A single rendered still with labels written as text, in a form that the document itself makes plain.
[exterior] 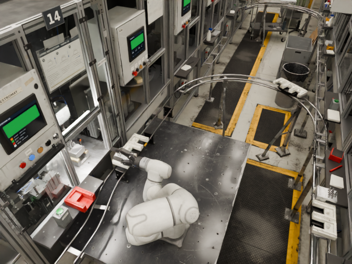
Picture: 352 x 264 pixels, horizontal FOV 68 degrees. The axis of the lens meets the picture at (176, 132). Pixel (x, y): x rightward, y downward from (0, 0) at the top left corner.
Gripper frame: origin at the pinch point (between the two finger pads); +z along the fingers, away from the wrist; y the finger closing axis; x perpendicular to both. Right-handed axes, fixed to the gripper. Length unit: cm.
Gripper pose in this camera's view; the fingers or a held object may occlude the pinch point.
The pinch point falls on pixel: (116, 154)
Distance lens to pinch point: 186.3
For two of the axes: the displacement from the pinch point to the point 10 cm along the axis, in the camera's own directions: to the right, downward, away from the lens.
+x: -3.9, 6.1, -6.9
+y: 0.1, -7.5, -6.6
